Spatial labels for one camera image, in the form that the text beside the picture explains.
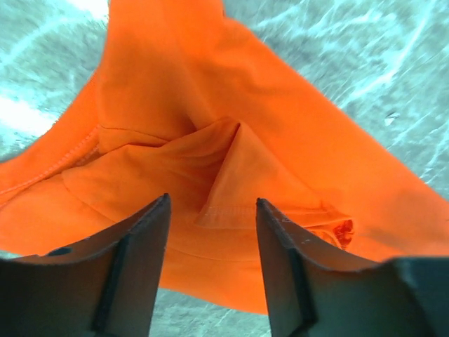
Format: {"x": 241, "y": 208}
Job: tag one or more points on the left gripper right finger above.
{"x": 313, "y": 288}

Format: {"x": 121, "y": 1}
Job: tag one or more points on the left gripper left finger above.
{"x": 103, "y": 285}

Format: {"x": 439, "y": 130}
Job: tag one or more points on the orange t shirt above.
{"x": 189, "y": 102}

